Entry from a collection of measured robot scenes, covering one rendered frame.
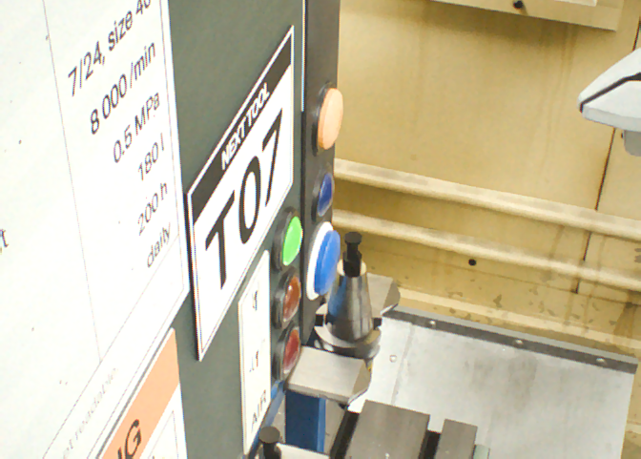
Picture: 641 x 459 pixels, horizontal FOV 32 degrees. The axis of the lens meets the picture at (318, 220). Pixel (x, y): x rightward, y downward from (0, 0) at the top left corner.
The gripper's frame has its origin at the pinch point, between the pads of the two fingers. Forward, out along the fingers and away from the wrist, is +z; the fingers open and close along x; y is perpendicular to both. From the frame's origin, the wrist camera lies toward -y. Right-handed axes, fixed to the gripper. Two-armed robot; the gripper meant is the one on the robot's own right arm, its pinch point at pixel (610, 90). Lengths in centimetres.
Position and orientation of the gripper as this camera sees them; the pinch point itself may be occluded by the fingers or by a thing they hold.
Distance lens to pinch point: 49.9
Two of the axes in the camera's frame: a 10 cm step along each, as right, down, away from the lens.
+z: -9.7, 1.3, -1.8
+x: -2.3, -6.4, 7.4
